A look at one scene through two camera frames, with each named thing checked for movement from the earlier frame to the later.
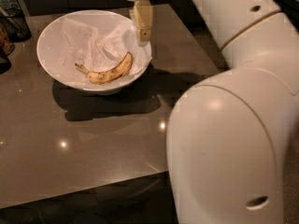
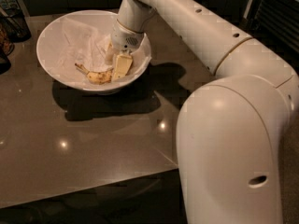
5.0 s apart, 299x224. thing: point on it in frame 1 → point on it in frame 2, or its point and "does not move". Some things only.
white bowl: x=93 y=51 does not move
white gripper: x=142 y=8 → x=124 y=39
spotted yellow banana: x=108 y=76 does not move
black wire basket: x=14 y=24 does not move
